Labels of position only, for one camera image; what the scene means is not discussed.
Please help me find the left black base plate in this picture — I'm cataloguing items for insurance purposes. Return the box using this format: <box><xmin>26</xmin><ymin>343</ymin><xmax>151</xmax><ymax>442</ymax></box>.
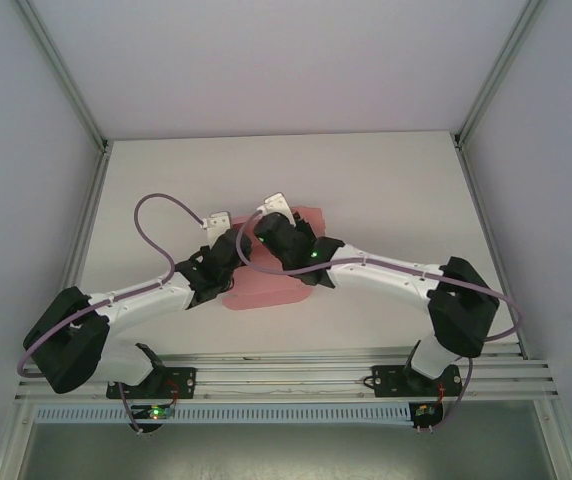
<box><xmin>105</xmin><ymin>366</ymin><xmax>198</xmax><ymax>401</ymax></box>

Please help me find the right aluminium side rail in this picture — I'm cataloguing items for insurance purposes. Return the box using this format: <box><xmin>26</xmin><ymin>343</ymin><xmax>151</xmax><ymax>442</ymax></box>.
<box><xmin>458</xmin><ymin>144</ymin><xmax>530</xmax><ymax>360</ymax></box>

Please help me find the aluminium frame post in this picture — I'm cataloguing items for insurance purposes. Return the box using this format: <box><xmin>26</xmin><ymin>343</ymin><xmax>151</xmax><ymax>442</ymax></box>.
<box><xmin>452</xmin><ymin>0</ymin><xmax>543</xmax><ymax>150</ymax></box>
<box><xmin>14</xmin><ymin>0</ymin><xmax>113</xmax><ymax>154</ymax></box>

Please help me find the aluminium mounting rail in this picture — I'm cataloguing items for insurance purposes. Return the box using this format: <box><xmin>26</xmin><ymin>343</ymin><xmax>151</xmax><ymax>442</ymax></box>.
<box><xmin>14</xmin><ymin>348</ymin><xmax>561</xmax><ymax>402</ymax></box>

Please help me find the white slotted cable duct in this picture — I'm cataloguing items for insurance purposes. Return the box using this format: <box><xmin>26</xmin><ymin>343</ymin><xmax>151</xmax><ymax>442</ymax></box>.
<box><xmin>33</xmin><ymin>403</ymin><xmax>413</xmax><ymax>427</ymax></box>

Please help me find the right aluminium frame post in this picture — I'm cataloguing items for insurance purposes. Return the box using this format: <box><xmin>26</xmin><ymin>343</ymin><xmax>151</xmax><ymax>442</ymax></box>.
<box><xmin>452</xmin><ymin>0</ymin><xmax>543</xmax><ymax>150</ymax></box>

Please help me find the pink paper box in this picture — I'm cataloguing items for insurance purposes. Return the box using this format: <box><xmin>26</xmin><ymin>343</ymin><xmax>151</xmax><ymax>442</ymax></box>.
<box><xmin>223</xmin><ymin>205</ymin><xmax>327</xmax><ymax>312</ymax></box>

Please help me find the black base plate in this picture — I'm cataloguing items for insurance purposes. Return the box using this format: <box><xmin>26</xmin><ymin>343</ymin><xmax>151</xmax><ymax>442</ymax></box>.
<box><xmin>372</xmin><ymin>364</ymin><xmax>465</xmax><ymax>400</ymax></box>
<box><xmin>105</xmin><ymin>366</ymin><xmax>198</xmax><ymax>401</ymax></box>

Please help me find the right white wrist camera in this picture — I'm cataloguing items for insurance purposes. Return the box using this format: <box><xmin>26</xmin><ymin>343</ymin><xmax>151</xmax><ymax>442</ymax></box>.
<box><xmin>256</xmin><ymin>192</ymin><xmax>293</xmax><ymax>222</ymax></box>

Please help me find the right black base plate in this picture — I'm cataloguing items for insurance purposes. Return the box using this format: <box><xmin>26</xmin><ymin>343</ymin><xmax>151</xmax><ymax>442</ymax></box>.
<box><xmin>372</xmin><ymin>364</ymin><xmax>465</xmax><ymax>400</ymax></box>

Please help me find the left green circuit board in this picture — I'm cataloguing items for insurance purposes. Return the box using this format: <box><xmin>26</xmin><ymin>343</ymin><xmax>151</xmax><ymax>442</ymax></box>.
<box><xmin>133</xmin><ymin>404</ymin><xmax>175</xmax><ymax>421</ymax></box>

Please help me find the left aluminium side rail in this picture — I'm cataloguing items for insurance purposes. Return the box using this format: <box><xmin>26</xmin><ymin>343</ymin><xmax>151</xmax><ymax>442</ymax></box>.
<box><xmin>40</xmin><ymin>144</ymin><xmax>113</xmax><ymax>362</ymax></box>

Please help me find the aluminium side rail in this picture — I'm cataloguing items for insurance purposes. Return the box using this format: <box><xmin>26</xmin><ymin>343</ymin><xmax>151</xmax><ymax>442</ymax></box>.
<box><xmin>40</xmin><ymin>144</ymin><xmax>113</xmax><ymax>362</ymax></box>
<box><xmin>458</xmin><ymin>144</ymin><xmax>530</xmax><ymax>360</ymax></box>

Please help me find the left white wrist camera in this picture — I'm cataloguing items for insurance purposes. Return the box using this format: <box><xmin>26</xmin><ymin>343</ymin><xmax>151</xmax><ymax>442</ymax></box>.
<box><xmin>201</xmin><ymin>211</ymin><xmax>232</xmax><ymax>242</ymax></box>

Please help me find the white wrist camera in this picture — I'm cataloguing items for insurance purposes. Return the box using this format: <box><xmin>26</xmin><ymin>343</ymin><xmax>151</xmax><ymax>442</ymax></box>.
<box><xmin>256</xmin><ymin>192</ymin><xmax>293</xmax><ymax>222</ymax></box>
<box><xmin>201</xmin><ymin>211</ymin><xmax>232</xmax><ymax>242</ymax></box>

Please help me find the left aluminium frame post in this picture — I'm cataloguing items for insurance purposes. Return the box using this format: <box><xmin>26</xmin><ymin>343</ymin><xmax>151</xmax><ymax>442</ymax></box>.
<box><xmin>14</xmin><ymin>0</ymin><xmax>113</xmax><ymax>154</ymax></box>

